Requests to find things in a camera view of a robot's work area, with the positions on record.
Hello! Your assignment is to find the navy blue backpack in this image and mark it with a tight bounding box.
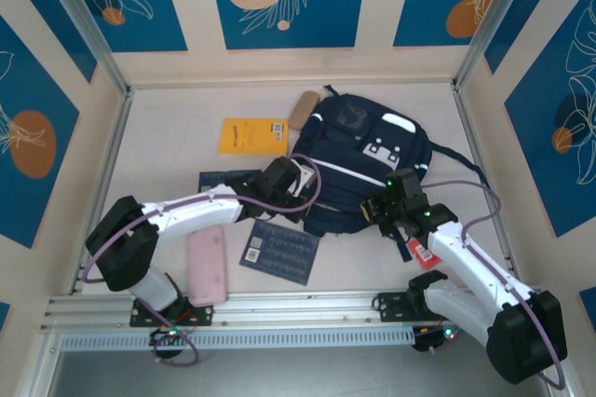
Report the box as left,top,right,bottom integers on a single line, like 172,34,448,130
289,84,489,264

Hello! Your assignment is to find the yellow book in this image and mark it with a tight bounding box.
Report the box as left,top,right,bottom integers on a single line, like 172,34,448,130
218,117,291,157

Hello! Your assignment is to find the dark blue notebook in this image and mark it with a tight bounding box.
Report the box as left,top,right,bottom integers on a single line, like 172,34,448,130
238,221,322,285
198,170,264,194

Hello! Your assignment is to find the beige fabric glasses case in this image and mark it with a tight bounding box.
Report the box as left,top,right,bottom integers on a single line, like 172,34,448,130
288,91,319,130

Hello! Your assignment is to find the pink pencil case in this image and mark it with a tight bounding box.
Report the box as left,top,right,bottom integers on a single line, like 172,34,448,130
187,225,229,308

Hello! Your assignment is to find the red hang tag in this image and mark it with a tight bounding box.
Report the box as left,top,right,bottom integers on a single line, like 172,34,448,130
407,238,441,270

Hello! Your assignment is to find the small circuit board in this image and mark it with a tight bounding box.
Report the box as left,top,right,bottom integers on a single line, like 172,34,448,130
149,327,188,348
413,324,462,354

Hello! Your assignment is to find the blue panel large beige circle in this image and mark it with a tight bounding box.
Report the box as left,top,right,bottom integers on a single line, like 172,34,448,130
206,0,373,50

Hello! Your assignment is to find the blue panel small orange dot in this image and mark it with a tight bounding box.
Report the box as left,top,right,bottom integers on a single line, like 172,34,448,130
58,0,189,54

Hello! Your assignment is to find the blue panel orange oval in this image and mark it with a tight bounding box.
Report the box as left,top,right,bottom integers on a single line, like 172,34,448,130
0,14,81,250

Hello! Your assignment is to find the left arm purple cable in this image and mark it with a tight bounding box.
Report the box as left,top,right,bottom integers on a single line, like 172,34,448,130
82,153,323,366

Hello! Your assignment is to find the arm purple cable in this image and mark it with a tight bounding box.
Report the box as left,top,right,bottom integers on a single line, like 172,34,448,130
421,180,567,390
82,153,323,366

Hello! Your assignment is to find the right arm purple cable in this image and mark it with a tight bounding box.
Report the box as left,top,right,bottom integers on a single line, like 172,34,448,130
421,180,567,390

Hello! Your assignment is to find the right black mount plate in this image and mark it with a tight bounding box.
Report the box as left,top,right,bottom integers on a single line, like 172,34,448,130
376,290,463,323

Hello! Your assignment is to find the black mount plate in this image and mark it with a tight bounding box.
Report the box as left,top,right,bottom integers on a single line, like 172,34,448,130
129,294,216,328
376,290,463,323

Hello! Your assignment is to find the right aluminium side rail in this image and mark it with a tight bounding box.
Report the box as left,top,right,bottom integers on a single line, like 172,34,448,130
450,81,522,285

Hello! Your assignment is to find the aluminium side rail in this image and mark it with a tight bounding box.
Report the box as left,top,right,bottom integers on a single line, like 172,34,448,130
450,81,522,285
69,89,135,295

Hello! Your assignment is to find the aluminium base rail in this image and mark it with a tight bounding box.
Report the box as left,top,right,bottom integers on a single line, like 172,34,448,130
39,285,553,334

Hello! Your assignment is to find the grey slotted cable duct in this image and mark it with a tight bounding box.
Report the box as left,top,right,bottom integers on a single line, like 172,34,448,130
59,325,416,352

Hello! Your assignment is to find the left black mount plate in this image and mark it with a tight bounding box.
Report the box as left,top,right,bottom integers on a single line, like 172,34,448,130
129,294,216,328

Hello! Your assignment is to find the left aluminium side rail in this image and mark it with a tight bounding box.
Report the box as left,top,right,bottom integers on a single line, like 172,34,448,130
69,89,135,295

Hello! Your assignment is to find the right aluminium frame post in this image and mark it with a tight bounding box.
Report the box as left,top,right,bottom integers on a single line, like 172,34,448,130
452,0,575,93

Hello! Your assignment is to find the aluminium frame post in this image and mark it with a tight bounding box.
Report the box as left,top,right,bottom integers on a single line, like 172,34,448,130
32,0,134,98
452,0,575,93

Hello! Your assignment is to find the left aluminium frame post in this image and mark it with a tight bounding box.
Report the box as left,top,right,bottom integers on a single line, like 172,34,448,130
32,0,134,98

